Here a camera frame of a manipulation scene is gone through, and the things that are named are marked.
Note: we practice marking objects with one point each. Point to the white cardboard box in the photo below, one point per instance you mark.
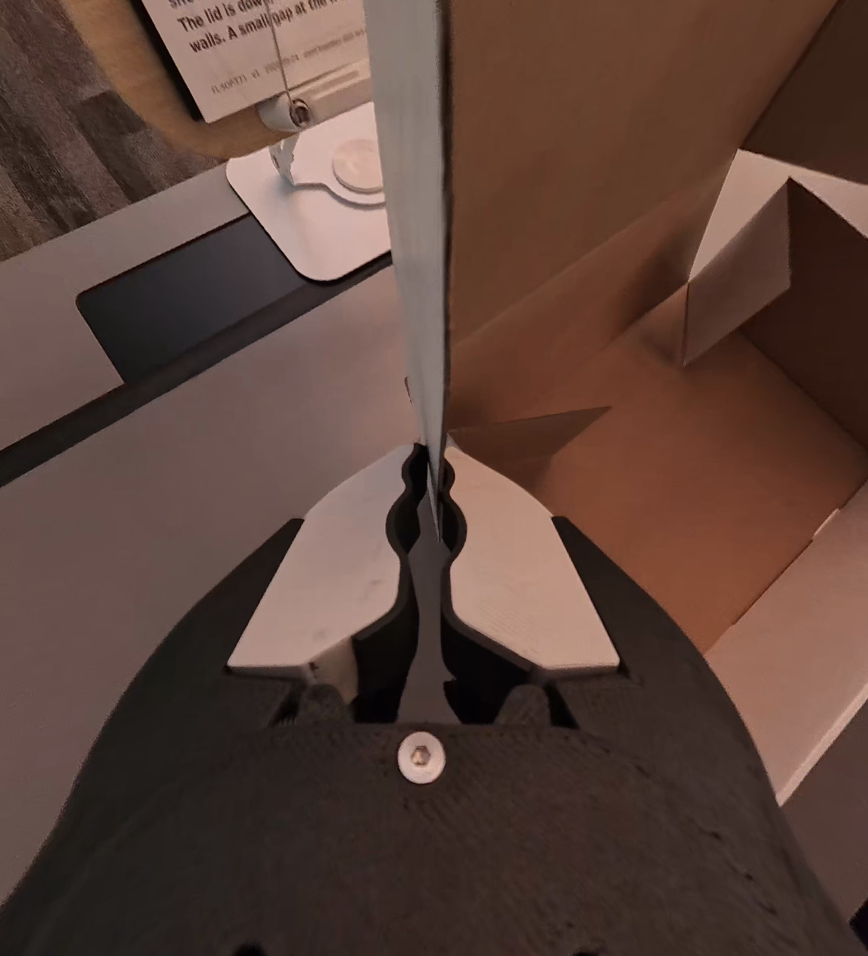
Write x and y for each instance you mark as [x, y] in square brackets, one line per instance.
[628, 224]

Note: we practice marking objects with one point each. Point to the printed instruction sheet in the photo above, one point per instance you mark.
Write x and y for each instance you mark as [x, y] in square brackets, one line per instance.
[232, 60]

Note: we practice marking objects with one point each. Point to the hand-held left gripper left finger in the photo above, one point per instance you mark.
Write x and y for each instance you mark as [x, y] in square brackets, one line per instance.
[314, 575]

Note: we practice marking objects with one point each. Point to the black desk recess panel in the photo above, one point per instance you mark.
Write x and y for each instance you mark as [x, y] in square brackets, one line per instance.
[195, 299]

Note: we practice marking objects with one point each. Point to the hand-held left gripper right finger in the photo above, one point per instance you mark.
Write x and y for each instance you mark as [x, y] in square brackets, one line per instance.
[527, 590]

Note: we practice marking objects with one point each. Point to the wooden table with rounded corner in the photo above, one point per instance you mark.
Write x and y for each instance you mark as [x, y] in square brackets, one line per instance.
[135, 75]

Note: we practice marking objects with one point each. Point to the white sign stand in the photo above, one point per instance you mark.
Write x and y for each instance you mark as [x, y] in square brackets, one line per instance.
[307, 231]

